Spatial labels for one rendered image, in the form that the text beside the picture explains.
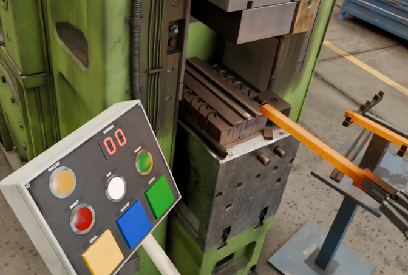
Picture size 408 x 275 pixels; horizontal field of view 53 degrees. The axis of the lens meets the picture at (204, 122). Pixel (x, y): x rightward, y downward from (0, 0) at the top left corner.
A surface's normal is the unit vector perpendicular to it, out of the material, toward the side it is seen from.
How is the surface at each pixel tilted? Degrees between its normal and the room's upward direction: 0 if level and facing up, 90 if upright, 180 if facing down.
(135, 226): 60
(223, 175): 90
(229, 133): 90
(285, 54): 90
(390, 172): 0
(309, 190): 0
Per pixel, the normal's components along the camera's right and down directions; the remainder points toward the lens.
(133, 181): 0.81, -0.08
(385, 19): -0.80, 0.27
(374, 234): 0.11, -0.80
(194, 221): -0.45, -0.41
